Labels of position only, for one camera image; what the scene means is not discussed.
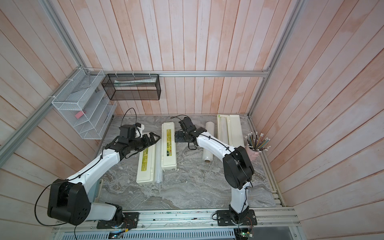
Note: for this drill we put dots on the cream dispenser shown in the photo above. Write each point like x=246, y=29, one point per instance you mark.
x=169, y=153
x=146, y=167
x=236, y=137

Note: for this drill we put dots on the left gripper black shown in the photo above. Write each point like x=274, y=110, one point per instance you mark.
x=152, y=141

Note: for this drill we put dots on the pink eraser block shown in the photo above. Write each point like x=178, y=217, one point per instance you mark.
x=79, y=114

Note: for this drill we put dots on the pencil holder with pencils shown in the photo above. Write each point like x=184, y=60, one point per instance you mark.
x=256, y=144

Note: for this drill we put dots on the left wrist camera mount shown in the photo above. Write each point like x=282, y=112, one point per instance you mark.
x=139, y=130

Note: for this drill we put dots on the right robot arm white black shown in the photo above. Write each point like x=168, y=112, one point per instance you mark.
x=238, y=168

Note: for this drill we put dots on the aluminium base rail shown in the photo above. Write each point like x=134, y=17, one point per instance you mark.
x=211, y=219

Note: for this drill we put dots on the black wire mesh basket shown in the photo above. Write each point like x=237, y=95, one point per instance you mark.
x=132, y=87

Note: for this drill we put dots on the white wire mesh shelf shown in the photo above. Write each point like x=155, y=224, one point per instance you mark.
x=82, y=92

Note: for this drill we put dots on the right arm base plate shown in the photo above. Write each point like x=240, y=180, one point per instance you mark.
x=231, y=218

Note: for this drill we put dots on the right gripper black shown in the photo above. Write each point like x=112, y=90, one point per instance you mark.
x=180, y=136

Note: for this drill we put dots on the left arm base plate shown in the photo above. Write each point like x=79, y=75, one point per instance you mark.
x=124, y=220

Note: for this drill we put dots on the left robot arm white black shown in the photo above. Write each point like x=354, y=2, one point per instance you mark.
x=69, y=201

